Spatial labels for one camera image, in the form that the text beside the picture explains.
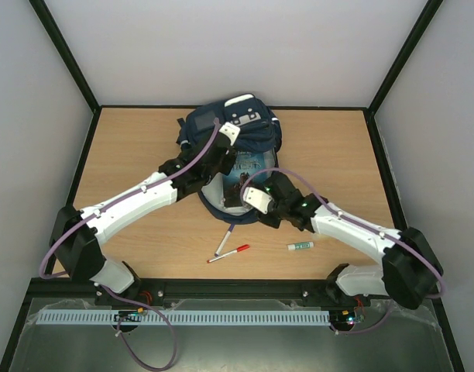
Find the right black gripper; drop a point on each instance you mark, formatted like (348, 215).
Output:
(295, 208)

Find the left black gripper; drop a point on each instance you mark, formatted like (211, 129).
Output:
(226, 170)

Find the dark blue fantasy book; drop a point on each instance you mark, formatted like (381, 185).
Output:
(246, 165)

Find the navy blue student backpack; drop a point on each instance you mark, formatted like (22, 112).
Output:
(258, 143)

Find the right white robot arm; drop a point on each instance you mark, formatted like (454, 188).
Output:
(405, 267)

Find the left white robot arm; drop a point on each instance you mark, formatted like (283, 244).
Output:
(79, 235)

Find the green white glue stick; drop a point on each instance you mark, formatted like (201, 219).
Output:
(300, 246)

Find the red capped marker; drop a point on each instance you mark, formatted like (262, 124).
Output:
(229, 253)

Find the purple capped marker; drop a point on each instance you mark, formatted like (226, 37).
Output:
(224, 240)

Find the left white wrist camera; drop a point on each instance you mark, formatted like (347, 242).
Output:
(229, 131)

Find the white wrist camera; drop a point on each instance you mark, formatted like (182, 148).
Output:
(229, 131)
(258, 199)

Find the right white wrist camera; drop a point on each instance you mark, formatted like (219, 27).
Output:
(258, 199)

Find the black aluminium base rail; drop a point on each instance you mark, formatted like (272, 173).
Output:
(164, 292)

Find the grey slotted cable duct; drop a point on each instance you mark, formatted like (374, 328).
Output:
(183, 318)

